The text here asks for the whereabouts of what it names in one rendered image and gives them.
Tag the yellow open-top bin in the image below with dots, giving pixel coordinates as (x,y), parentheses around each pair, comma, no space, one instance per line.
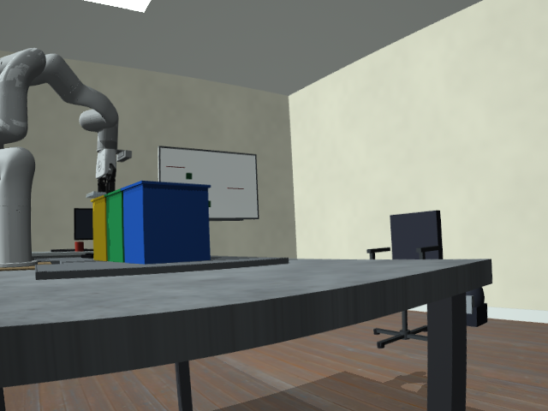
(99,228)

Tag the green bin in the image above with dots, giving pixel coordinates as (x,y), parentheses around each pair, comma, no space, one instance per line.
(114,216)

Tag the blue bin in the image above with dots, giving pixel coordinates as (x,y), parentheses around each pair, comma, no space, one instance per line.
(165,222)

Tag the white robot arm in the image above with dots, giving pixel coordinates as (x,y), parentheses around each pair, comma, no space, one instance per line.
(17,164)

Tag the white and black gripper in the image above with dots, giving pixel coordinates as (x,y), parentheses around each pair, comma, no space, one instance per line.
(106,164)

